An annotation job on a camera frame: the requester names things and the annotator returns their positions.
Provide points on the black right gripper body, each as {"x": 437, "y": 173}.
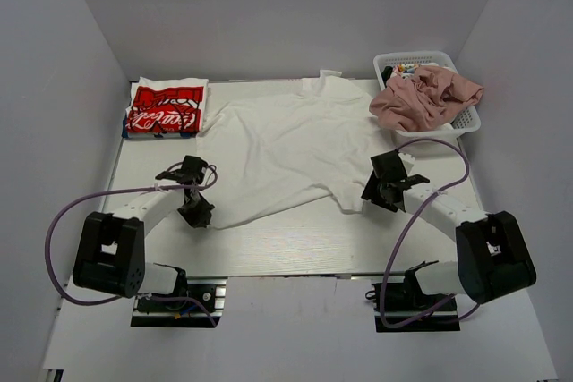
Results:
{"x": 376, "y": 191}

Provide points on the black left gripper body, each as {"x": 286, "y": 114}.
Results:
{"x": 195, "y": 210}

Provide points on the white t-shirt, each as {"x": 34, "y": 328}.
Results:
{"x": 273, "y": 153}

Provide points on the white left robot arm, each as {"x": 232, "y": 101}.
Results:
{"x": 111, "y": 254}

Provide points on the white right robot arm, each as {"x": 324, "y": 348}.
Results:
{"x": 492, "y": 257}

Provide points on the pink t-shirt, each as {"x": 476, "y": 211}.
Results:
{"x": 431, "y": 97}

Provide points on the white plastic laundry basket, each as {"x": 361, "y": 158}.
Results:
{"x": 465, "y": 122}

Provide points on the folded red Coca-Cola t-shirt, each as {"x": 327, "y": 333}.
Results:
{"x": 167, "y": 106}

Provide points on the colourful garment in basket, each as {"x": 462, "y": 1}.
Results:
{"x": 401, "y": 70}

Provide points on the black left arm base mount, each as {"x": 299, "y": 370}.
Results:
{"x": 203, "y": 307}

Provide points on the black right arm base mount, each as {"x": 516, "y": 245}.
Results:
{"x": 398, "y": 306}

